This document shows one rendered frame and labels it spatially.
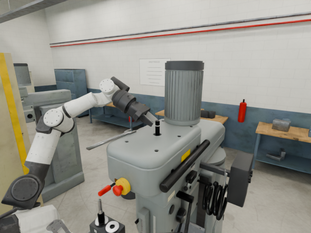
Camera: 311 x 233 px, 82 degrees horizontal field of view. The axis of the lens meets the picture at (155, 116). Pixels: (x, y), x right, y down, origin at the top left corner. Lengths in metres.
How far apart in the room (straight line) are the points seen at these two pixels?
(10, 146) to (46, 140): 1.49
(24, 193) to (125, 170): 0.36
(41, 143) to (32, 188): 0.17
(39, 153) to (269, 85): 4.60
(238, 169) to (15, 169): 2.15
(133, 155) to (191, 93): 0.43
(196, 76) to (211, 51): 4.19
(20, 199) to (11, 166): 1.60
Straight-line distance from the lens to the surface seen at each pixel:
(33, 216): 0.85
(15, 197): 0.83
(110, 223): 1.47
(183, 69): 0.87
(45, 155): 0.86
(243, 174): 0.96
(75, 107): 0.86
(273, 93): 4.87
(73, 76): 7.91
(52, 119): 0.84
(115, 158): 0.70
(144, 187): 0.67
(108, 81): 0.82
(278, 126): 4.47
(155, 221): 0.95
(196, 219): 1.48
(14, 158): 2.39
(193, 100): 0.91
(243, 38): 4.93
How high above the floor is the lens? 2.19
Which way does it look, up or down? 16 degrees down
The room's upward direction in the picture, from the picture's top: straight up
